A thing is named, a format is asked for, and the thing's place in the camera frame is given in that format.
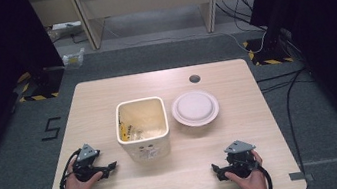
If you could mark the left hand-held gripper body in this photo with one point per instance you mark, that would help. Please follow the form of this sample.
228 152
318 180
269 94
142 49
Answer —
87 152

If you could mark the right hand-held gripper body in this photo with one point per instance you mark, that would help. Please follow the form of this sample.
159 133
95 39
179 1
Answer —
239 146

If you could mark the cream square trash bin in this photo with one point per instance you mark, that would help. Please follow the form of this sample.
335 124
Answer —
146 148

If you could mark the person's right hand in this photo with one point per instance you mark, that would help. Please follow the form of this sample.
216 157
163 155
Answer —
254 186

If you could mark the yellow wrapper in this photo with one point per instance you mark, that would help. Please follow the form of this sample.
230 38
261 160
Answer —
125 129

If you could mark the white crumpled paper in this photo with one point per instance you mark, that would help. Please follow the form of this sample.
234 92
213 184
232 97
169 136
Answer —
150 133

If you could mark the grey tape strip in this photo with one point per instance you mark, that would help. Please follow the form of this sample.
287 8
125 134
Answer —
298 175

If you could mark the black stand base striped tape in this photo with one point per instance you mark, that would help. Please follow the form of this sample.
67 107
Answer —
48 82
268 52

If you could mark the clear plastic bag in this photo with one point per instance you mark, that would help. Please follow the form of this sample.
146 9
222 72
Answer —
73 59

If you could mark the white power strip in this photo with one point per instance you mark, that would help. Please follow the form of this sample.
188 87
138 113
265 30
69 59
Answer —
65 25

